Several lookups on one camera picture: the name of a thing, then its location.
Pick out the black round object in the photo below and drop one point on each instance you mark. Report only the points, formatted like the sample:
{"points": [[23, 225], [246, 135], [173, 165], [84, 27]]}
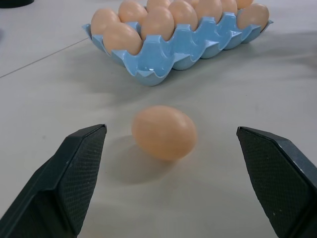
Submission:
{"points": [[15, 2]]}

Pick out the beige egg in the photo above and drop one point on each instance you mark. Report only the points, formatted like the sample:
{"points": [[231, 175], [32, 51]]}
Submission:
{"points": [[164, 132], [104, 19], [157, 3], [131, 11], [253, 16], [157, 23], [244, 3], [192, 2], [184, 12], [121, 38], [230, 5], [210, 8]]}

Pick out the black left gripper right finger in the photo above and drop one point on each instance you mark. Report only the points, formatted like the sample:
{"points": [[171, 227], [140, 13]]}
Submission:
{"points": [[275, 181]]}

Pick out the light blue egg tray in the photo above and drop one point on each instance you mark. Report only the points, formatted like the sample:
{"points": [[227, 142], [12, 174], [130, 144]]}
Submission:
{"points": [[188, 53]]}

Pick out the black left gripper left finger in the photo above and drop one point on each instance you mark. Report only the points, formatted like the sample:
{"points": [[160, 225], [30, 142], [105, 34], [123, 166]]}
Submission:
{"points": [[62, 188]]}

